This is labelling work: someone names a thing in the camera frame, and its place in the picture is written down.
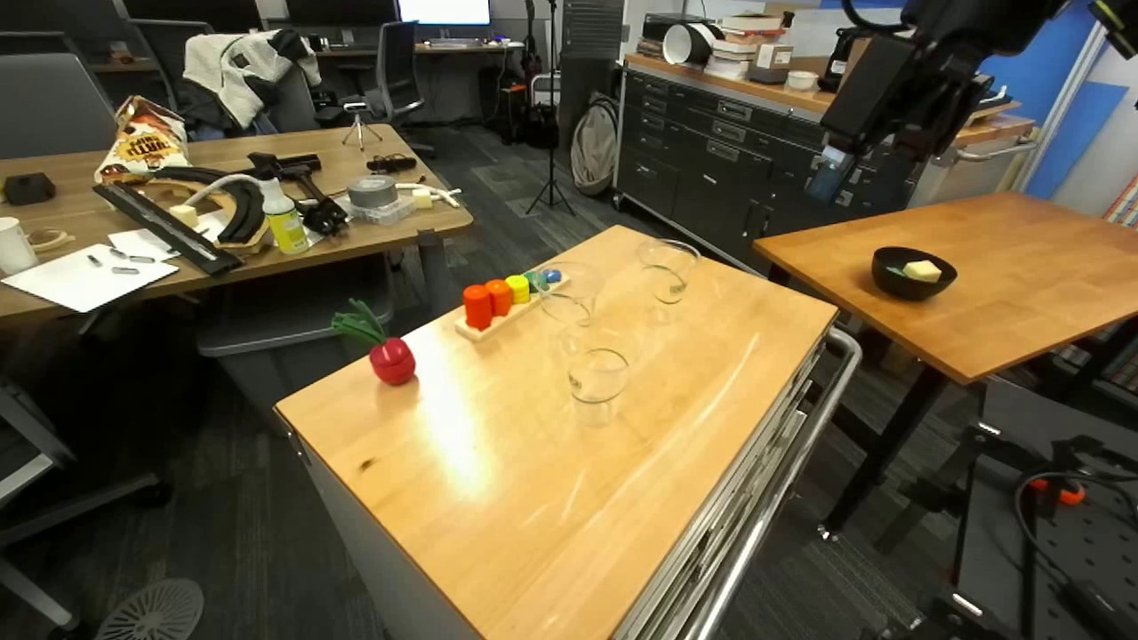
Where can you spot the wooden peg tray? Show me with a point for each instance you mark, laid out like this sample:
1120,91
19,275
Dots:
516,305

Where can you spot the grey tape roll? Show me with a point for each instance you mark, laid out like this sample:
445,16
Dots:
371,192

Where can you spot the orange cylinder block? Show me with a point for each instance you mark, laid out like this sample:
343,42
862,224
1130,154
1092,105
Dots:
498,296

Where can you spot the green cylinder block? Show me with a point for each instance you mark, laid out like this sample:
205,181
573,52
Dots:
535,280

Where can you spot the wooden top steel cart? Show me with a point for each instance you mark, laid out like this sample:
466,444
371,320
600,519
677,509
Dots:
477,504

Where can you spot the snack chip bag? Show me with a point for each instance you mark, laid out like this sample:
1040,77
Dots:
147,141

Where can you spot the clear plastic cup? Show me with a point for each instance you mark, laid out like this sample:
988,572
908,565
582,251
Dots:
567,312
595,385
668,266

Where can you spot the grey office chair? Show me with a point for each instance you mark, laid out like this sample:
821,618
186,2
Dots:
396,91

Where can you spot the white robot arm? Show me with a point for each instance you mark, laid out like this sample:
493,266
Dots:
918,78

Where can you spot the black bowl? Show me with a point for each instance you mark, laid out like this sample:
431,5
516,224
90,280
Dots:
911,275

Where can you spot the orange handled clamp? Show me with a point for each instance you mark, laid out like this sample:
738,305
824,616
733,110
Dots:
1059,493

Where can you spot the black tool on desk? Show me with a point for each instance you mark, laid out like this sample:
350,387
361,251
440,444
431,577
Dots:
289,168

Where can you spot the wooden side table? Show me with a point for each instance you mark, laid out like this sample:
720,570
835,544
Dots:
1030,277

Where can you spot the yellow cylinder block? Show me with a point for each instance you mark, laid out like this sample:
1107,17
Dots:
519,286

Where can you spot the white paper cup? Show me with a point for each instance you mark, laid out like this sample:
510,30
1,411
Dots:
16,251

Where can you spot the yellow liquid bottle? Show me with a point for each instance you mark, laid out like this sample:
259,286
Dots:
281,219

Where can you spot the white paper sheet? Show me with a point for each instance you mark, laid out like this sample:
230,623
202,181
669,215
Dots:
90,277

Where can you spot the white jacket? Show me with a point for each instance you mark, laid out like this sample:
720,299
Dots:
237,66

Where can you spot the black drawer cabinet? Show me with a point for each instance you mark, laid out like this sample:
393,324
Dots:
726,162

